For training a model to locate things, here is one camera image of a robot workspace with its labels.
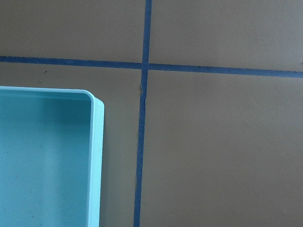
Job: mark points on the teal plastic storage bin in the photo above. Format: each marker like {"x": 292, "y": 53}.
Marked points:
{"x": 51, "y": 144}

